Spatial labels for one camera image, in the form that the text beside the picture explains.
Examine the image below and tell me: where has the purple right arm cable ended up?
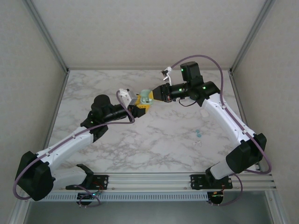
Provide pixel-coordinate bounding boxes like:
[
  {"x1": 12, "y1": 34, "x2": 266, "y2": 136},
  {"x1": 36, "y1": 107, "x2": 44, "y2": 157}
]
[{"x1": 170, "y1": 55, "x2": 273, "y2": 207}]

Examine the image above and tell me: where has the aluminium table side rail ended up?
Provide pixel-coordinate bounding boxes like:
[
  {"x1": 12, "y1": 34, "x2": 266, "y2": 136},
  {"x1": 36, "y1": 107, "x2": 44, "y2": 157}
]
[
  {"x1": 228, "y1": 71, "x2": 262, "y2": 173},
  {"x1": 43, "y1": 70, "x2": 70, "y2": 154}
]

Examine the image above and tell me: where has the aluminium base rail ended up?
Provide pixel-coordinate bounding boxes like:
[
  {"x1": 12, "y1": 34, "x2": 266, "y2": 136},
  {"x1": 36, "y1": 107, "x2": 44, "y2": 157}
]
[{"x1": 52, "y1": 172, "x2": 278, "y2": 190}]

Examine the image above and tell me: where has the thin black camera cable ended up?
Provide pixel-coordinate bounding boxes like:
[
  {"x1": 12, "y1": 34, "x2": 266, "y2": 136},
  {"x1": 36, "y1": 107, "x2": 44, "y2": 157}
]
[{"x1": 175, "y1": 98, "x2": 199, "y2": 108}]

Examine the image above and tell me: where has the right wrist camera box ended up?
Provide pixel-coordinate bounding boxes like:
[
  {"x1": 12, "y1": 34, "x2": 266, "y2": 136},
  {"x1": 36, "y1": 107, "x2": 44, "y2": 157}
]
[{"x1": 161, "y1": 66, "x2": 174, "y2": 86}]

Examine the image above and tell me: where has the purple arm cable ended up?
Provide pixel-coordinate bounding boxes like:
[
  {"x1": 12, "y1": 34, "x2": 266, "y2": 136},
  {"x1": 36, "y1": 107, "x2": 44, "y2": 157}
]
[
  {"x1": 170, "y1": 55, "x2": 273, "y2": 207},
  {"x1": 13, "y1": 91, "x2": 135, "y2": 209}
]

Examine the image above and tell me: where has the controller board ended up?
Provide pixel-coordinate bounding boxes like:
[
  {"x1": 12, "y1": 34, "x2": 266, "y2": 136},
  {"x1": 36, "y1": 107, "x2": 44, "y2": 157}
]
[
  {"x1": 77, "y1": 190, "x2": 103, "y2": 208},
  {"x1": 206, "y1": 190, "x2": 226, "y2": 207}
]

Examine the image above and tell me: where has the aluminium frame post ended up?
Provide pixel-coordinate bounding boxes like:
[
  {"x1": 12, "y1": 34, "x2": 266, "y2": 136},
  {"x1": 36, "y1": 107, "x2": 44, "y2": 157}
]
[
  {"x1": 22, "y1": 0, "x2": 71, "y2": 73},
  {"x1": 229, "y1": 0, "x2": 278, "y2": 75}
]

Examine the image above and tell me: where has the aluminium frame leg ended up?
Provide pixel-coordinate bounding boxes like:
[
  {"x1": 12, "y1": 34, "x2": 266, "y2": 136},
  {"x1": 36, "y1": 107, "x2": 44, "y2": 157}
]
[
  {"x1": 8, "y1": 196, "x2": 32, "y2": 224},
  {"x1": 266, "y1": 190, "x2": 289, "y2": 224}
]

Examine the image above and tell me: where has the grey slotted cable duct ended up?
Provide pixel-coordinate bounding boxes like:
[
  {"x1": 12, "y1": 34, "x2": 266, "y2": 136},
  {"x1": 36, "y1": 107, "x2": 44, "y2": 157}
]
[{"x1": 43, "y1": 192, "x2": 209, "y2": 202}]

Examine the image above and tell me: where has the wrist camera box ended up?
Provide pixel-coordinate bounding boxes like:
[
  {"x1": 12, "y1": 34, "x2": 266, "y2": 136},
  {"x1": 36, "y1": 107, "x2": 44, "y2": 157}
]
[
  {"x1": 117, "y1": 88, "x2": 139, "y2": 108},
  {"x1": 161, "y1": 66, "x2": 174, "y2": 86}
]

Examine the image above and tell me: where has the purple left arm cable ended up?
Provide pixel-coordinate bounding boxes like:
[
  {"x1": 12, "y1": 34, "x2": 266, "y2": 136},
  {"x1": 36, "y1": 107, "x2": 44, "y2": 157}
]
[{"x1": 13, "y1": 91, "x2": 135, "y2": 209}]

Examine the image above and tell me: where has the aluminium table back rail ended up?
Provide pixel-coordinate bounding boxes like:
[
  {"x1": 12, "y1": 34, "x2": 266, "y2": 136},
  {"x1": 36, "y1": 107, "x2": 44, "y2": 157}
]
[{"x1": 67, "y1": 67, "x2": 232, "y2": 71}]

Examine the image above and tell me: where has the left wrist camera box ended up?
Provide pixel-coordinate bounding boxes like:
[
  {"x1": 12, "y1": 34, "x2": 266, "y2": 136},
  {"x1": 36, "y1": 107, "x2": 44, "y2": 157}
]
[{"x1": 117, "y1": 88, "x2": 139, "y2": 108}]

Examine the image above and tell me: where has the right controller board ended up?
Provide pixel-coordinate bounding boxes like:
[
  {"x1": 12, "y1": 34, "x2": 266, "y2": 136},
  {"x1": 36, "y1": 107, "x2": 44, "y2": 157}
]
[{"x1": 206, "y1": 190, "x2": 226, "y2": 207}]

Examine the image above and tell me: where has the mint earbud charging case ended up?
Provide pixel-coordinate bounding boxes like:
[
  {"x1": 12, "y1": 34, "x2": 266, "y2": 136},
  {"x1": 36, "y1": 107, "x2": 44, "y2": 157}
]
[{"x1": 139, "y1": 89, "x2": 154, "y2": 105}]

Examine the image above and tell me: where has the left controller board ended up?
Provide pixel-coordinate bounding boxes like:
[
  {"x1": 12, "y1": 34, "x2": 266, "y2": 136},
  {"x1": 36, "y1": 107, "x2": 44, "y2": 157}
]
[{"x1": 77, "y1": 190, "x2": 103, "y2": 208}]

